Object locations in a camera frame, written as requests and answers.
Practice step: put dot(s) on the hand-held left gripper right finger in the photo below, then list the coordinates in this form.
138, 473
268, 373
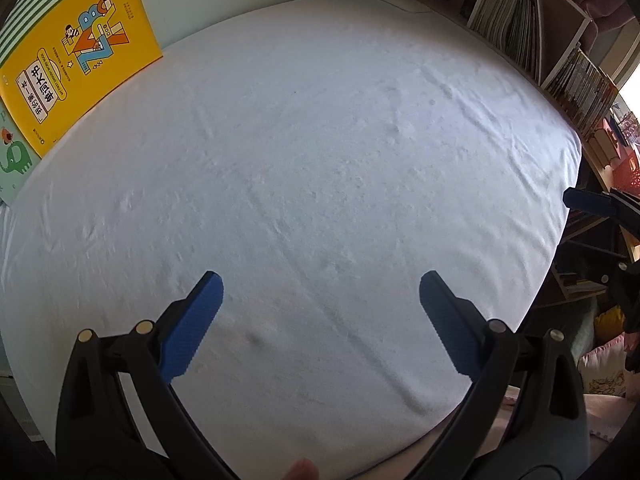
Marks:
450, 327

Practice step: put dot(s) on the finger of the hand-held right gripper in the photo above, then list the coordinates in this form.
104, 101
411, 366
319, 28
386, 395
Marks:
625, 285
590, 201

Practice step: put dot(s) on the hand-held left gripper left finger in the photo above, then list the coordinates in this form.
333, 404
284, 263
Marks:
192, 327

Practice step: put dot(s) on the person's left hand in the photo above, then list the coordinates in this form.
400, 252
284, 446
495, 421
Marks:
302, 470

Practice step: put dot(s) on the yellow pillow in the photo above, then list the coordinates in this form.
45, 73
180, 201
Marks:
610, 322

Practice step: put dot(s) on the pink plastic basket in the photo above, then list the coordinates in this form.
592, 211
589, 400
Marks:
627, 175

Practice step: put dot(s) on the white embroidered pillow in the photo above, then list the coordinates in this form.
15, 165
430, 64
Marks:
602, 367

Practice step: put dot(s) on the model ship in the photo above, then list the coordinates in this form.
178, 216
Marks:
625, 122

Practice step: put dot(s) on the wooden bookshelf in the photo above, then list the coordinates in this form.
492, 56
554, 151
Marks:
565, 15

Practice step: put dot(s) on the row of thin books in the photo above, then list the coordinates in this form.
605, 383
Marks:
505, 20

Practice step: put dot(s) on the white tablecloth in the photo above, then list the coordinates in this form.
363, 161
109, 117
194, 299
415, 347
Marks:
325, 160

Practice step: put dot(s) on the green elephant book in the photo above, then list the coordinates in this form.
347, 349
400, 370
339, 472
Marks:
15, 160

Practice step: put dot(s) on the yellow picture book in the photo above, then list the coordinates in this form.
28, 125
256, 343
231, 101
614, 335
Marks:
75, 35

